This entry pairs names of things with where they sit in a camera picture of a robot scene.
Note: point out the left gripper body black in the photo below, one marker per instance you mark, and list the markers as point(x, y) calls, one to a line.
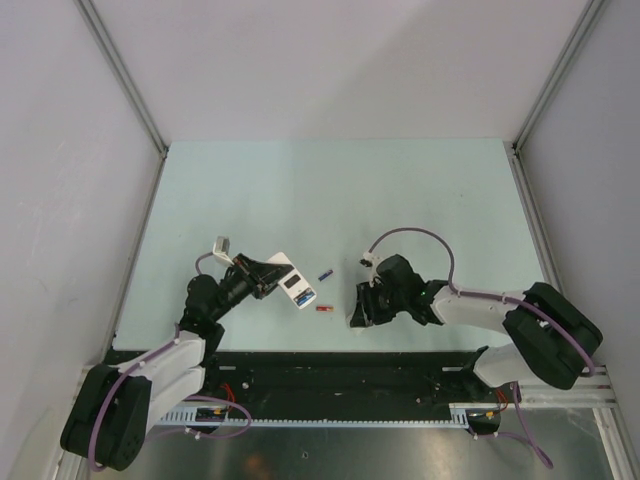
point(244, 278)

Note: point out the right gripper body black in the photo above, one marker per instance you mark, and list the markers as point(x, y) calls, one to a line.
point(379, 303)

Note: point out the white remote control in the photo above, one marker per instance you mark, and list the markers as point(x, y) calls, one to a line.
point(294, 284)

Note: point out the purple blue battery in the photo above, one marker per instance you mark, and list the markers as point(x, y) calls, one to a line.
point(325, 275)

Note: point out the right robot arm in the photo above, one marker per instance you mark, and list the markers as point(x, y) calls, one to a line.
point(550, 339)

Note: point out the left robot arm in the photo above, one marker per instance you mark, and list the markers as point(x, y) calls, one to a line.
point(118, 405)

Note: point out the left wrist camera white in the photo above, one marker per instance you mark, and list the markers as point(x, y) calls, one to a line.
point(220, 251)

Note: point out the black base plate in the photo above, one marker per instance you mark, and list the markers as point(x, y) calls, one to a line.
point(346, 387)

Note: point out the left aluminium frame post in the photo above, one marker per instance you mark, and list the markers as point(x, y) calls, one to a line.
point(111, 54)

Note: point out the aluminium frame post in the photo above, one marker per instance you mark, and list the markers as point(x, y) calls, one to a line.
point(111, 54)
point(575, 43)

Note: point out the right aluminium frame post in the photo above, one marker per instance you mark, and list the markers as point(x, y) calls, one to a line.
point(575, 43)

